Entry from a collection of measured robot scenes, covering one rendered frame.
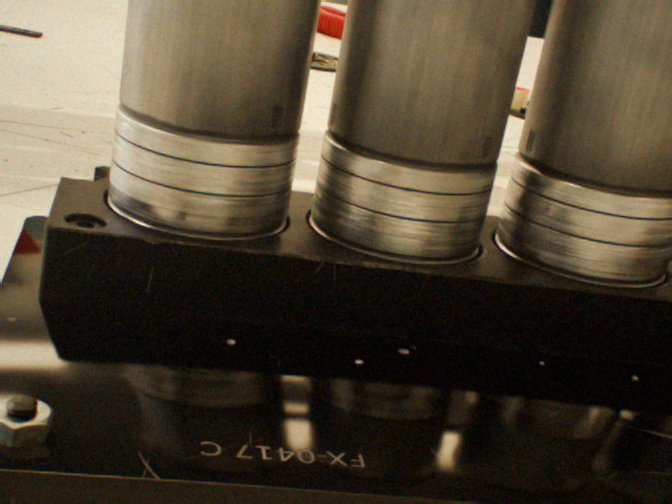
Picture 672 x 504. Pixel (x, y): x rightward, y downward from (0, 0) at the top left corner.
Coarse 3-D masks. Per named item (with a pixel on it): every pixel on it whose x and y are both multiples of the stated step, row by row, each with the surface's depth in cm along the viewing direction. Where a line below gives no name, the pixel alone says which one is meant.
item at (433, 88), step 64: (384, 0) 14; (448, 0) 13; (512, 0) 14; (384, 64) 14; (448, 64) 14; (512, 64) 14; (384, 128) 14; (448, 128) 14; (320, 192) 15; (384, 192) 14; (448, 192) 14; (384, 256) 15; (448, 256) 15
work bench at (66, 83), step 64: (0, 0) 41; (64, 0) 44; (128, 0) 47; (0, 64) 31; (64, 64) 33; (0, 128) 25; (64, 128) 26; (320, 128) 31; (512, 128) 35; (0, 192) 21; (0, 256) 18
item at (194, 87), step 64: (192, 0) 13; (256, 0) 13; (320, 0) 14; (128, 64) 14; (192, 64) 13; (256, 64) 13; (128, 128) 14; (192, 128) 14; (256, 128) 14; (128, 192) 14; (192, 192) 14; (256, 192) 14
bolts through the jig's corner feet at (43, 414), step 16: (16, 400) 11; (32, 400) 11; (0, 416) 11; (16, 416) 11; (32, 416) 11; (48, 416) 11; (0, 432) 11; (16, 432) 11; (32, 432) 11; (48, 432) 11
